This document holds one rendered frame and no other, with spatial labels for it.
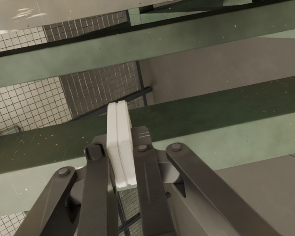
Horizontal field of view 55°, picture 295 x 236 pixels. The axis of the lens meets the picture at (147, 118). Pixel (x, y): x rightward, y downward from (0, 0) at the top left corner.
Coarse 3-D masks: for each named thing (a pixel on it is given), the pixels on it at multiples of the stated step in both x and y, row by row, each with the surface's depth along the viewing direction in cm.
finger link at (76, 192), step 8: (96, 136) 19; (104, 136) 19; (104, 144) 18; (80, 168) 16; (80, 176) 16; (112, 176) 16; (80, 184) 15; (112, 184) 16; (72, 192) 15; (80, 192) 15; (72, 200) 15; (80, 200) 16
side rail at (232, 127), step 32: (192, 96) 42; (224, 96) 40; (256, 96) 38; (288, 96) 37; (64, 128) 40; (96, 128) 38; (160, 128) 35; (192, 128) 34; (224, 128) 33; (256, 128) 33; (288, 128) 34; (0, 160) 35; (32, 160) 33; (64, 160) 32; (224, 160) 35; (256, 160) 35; (0, 192) 33; (32, 192) 33
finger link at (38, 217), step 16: (64, 176) 15; (48, 192) 14; (64, 192) 14; (32, 208) 13; (48, 208) 13; (64, 208) 14; (80, 208) 15; (32, 224) 12; (48, 224) 12; (64, 224) 14
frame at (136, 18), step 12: (192, 0) 151; (204, 0) 157; (216, 0) 163; (228, 0) 163; (240, 0) 157; (252, 0) 96; (132, 12) 136; (144, 12) 134; (156, 12) 126; (168, 12) 118; (180, 12) 113; (192, 12) 108; (132, 24) 140; (264, 36) 89; (276, 36) 86; (288, 36) 84
